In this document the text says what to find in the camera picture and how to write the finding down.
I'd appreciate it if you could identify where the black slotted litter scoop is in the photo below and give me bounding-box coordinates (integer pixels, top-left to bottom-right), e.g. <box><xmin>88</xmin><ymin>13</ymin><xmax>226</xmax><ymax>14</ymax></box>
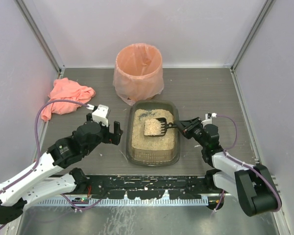
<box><xmin>144</xmin><ymin>117</ymin><xmax>177</xmax><ymax>137</ymax></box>

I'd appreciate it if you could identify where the dark green litter box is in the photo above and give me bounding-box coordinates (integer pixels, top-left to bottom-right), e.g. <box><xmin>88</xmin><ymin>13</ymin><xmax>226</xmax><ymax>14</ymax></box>
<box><xmin>126</xmin><ymin>100</ymin><xmax>180</xmax><ymax>166</ymax></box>

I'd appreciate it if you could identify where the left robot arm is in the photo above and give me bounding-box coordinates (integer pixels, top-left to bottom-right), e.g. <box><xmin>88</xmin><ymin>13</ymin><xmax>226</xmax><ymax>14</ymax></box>
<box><xmin>0</xmin><ymin>115</ymin><xmax>123</xmax><ymax>225</ymax></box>

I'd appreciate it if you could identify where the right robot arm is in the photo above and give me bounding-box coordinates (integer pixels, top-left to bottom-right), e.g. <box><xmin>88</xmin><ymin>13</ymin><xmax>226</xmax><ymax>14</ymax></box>
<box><xmin>174</xmin><ymin>116</ymin><xmax>282</xmax><ymax>216</ymax></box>

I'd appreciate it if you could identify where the beige cat litter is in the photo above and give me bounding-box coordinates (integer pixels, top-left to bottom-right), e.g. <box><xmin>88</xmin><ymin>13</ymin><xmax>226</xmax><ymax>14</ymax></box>
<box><xmin>132</xmin><ymin>109</ymin><xmax>175</xmax><ymax>151</ymax></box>

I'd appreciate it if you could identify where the crumpled pink cloth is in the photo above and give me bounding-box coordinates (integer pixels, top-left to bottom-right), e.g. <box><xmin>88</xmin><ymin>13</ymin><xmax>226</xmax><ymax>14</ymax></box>
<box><xmin>41</xmin><ymin>78</ymin><xmax>96</xmax><ymax>122</ymax></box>

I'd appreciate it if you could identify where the bin with orange liner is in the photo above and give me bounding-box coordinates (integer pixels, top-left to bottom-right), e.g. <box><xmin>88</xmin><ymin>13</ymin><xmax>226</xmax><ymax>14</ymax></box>
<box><xmin>113</xmin><ymin>43</ymin><xmax>164</xmax><ymax>106</ymax></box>

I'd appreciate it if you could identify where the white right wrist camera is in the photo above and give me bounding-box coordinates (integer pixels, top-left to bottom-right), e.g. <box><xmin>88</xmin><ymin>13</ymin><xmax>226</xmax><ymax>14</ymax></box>
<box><xmin>201</xmin><ymin>113</ymin><xmax>217</xmax><ymax>126</ymax></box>

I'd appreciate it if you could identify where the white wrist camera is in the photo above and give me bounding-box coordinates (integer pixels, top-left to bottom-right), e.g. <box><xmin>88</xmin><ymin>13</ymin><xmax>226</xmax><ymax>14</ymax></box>
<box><xmin>92</xmin><ymin>104</ymin><xmax>110</xmax><ymax>127</ymax></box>
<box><xmin>201</xmin><ymin>113</ymin><xmax>217</xmax><ymax>126</ymax></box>

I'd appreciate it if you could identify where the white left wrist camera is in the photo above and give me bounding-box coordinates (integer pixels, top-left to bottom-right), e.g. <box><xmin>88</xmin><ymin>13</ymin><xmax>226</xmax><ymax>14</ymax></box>
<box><xmin>92</xmin><ymin>104</ymin><xmax>110</xmax><ymax>127</ymax></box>

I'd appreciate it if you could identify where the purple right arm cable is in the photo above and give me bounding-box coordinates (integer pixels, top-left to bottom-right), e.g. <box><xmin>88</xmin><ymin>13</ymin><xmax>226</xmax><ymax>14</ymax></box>
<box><xmin>215</xmin><ymin>114</ymin><xmax>282</xmax><ymax>212</ymax></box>

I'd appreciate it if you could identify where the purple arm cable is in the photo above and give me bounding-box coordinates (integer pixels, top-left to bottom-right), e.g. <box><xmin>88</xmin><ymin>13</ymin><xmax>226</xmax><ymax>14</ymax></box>
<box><xmin>215</xmin><ymin>114</ymin><xmax>282</xmax><ymax>212</ymax></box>
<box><xmin>0</xmin><ymin>99</ymin><xmax>94</xmax><ymax>232</ymax></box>

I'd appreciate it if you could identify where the left aluminium frame post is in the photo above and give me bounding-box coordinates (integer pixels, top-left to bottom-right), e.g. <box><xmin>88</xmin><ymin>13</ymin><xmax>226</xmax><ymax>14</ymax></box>
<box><xmin>15</xmin><ymin>0</ymin><xmax>65</xmax><ymax>74</ymax></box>

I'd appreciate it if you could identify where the aluminium frame post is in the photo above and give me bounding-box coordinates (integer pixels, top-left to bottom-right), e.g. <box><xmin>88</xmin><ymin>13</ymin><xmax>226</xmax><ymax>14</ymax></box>
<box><xmin>15</xmin><ymin>0</ymin><xmax>65</xmax><ymax>74</ymax></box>
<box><xmin>231</xmin><ymin>0</ymin><xmax>276</xmax><ymax>72</ymax></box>

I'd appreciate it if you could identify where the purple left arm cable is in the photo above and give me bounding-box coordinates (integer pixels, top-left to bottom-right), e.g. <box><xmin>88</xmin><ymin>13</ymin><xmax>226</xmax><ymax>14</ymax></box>
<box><xmin>0</xmin><ymin>99</ymin><xmax>94</xmax><ymax>232</ymax></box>

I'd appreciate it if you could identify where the white slotted cable duct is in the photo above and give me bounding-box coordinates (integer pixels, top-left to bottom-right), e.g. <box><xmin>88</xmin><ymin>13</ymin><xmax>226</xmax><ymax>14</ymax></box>
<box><xmin>36</xmin><ymin>196</ymin><xmax>209</xmax><ymax>207</ymax></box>

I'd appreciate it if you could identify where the right aluminium frame post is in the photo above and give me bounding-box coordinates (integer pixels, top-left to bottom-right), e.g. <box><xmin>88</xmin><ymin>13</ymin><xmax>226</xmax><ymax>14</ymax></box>
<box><xmin>231</xmin><ymin>0</ymin><xmax>276</xmax><ymax>72</ymax></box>

